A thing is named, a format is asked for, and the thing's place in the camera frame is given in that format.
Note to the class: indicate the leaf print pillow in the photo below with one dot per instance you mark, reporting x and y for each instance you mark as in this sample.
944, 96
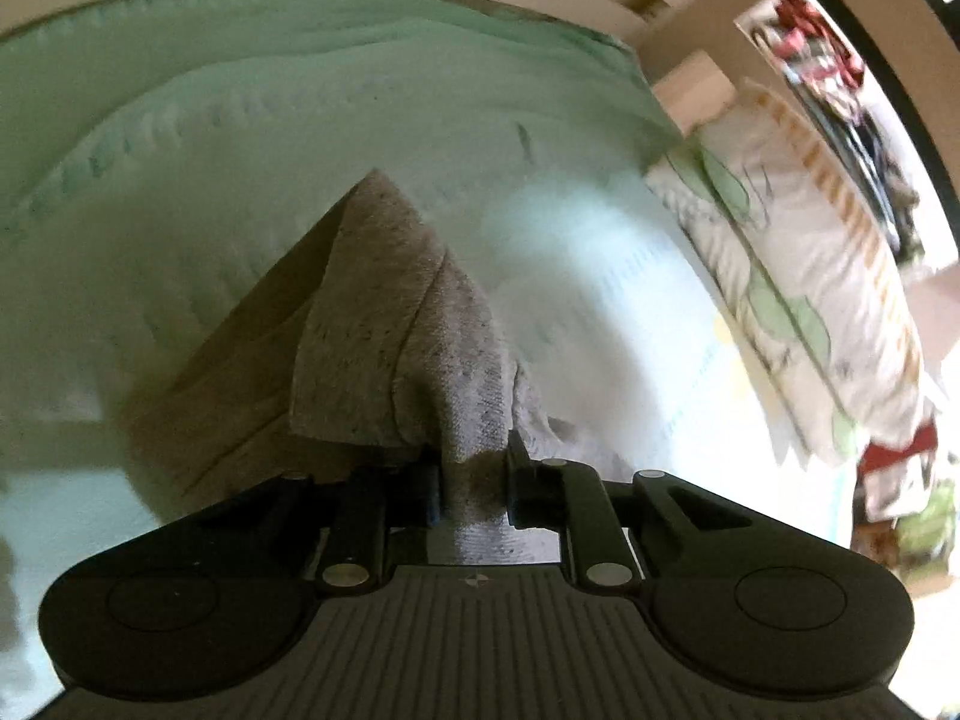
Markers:
802, 218
722, 214

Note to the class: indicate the grey speckled pants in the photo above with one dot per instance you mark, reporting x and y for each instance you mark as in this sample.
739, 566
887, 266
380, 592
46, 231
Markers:
365, 345

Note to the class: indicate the upper leaf print pillow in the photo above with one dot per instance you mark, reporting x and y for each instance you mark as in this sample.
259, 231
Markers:
802, 218

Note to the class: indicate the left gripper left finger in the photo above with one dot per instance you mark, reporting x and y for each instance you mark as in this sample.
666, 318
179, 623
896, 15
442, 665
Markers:
209, 601

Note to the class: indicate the wooden bed headboard post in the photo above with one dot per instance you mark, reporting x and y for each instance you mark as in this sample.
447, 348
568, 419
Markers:
694, 91

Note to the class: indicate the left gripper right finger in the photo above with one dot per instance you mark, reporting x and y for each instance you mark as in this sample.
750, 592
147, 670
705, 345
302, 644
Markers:
739, 597

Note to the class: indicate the lower leaf print pillow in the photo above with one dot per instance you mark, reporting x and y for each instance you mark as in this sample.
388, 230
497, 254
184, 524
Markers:
722, 214

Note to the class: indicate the floral bed blanket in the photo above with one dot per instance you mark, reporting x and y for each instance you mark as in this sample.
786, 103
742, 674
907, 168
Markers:
158, 156

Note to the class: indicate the red bed post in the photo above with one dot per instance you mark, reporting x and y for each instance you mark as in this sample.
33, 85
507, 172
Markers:
877, 457

